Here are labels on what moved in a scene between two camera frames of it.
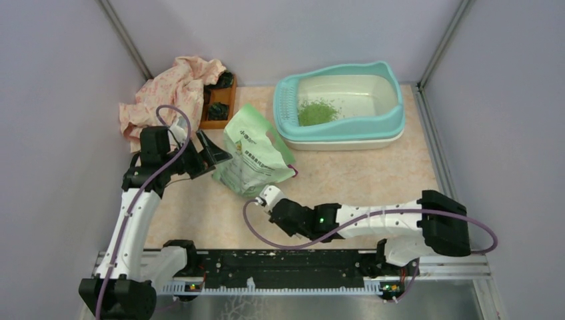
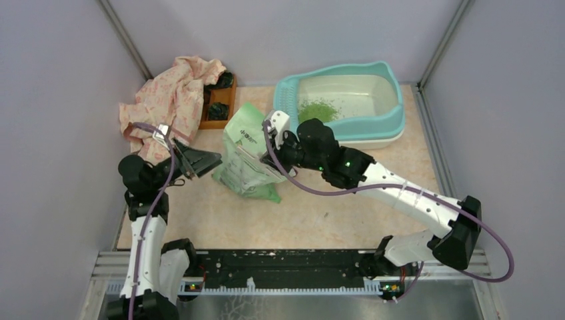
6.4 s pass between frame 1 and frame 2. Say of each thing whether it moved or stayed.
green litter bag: moved
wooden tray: stayed
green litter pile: stayed
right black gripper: moved
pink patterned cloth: stayed
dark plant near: stayed
